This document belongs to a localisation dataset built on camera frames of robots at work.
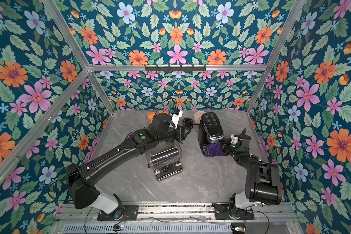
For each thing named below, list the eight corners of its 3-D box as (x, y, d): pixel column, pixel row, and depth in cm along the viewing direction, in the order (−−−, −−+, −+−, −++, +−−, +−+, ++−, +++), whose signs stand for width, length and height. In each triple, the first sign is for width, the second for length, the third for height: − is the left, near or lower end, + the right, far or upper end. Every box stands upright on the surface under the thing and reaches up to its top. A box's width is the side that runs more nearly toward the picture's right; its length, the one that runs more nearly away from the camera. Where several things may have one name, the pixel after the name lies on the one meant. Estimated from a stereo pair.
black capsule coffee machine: (202, 157, 95) (206, 137, 77) (197, 135, 107) (199, 113, 89) (219, 154, 96) (226, 134, 78) (211, 133, 108) (216, 111, 90)
